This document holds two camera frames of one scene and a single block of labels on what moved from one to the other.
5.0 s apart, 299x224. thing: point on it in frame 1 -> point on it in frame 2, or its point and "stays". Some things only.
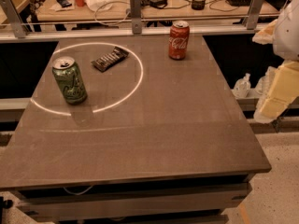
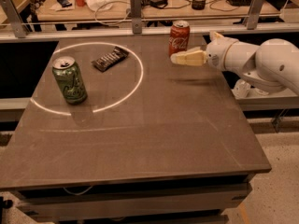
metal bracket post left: x=12 y=16 stays
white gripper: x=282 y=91 -> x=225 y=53
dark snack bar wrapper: x=106 y=62 stays
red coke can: x=178 y=39 stays
